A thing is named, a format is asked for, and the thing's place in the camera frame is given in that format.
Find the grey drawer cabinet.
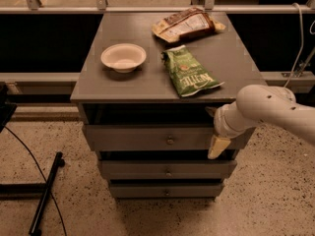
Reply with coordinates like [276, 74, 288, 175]
[71, 12, 264, 186]

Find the grey middle drawer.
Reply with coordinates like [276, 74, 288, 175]
[98, 160, 237, 180]

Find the grey drawer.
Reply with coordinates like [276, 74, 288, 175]
[98, 160, 237, 180]
[109, 183, 223, 199]
[82, 123, 257, 152]

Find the black floor cable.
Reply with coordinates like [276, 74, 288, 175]
[2, 125, 68, 236]

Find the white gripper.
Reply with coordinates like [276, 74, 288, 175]
[206, 104, 245, 159]

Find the brown snack bag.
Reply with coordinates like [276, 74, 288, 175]
[152, 7, 225, 43]

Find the grey top drawer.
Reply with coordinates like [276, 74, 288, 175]
[82, 123, 257, 152]

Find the black stand leg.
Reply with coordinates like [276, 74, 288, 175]
[0, 151, 65, 236]

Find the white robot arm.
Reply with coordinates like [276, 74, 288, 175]
[207, 85, 315, 159]

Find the grey bottom drawer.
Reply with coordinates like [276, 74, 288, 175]
[109, 183, 223, 199]

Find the green chip bag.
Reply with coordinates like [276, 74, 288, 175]
[161, 45, 223, 97]

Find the metal railing frame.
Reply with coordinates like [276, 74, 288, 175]
[0, 0, 315, 95]

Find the white paper bowl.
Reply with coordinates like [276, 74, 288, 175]
[100, 43, 147, 73]

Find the white cable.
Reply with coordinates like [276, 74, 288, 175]
[283, 2, 315, 89]

